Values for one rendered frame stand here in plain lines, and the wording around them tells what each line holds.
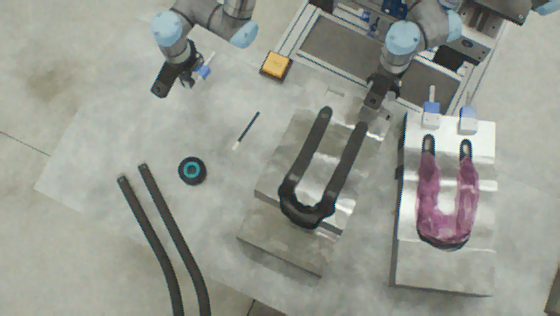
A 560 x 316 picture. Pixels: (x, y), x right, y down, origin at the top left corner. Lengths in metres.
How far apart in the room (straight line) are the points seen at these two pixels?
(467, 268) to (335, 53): 1.22
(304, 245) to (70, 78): 1.64
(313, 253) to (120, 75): 0.81
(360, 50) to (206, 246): 1.20
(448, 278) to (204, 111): 0.85
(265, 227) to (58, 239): 1.29
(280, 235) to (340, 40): 1.16
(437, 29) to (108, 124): 0.99
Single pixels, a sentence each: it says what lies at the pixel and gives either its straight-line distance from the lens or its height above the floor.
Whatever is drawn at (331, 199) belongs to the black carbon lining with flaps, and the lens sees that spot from 1.52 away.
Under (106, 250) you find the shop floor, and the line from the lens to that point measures 2.55.
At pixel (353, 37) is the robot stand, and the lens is 2.49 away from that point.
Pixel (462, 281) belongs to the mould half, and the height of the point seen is 0.91.
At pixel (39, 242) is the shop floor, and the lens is 2.67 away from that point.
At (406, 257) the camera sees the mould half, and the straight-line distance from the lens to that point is 1.53.
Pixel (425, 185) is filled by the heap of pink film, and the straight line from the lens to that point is 1.56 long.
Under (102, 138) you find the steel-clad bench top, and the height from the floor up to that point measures 0.80.
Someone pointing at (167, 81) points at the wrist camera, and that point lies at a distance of 1.58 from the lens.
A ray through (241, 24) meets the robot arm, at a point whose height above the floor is 1.18.
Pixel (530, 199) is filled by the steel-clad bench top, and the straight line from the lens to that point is 1.77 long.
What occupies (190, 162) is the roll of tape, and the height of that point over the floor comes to 0.83.
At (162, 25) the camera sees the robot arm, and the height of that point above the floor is 1.20.
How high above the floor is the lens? 2.40
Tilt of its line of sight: 74 degrees down
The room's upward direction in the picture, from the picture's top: 7 degrees counter-clockwise
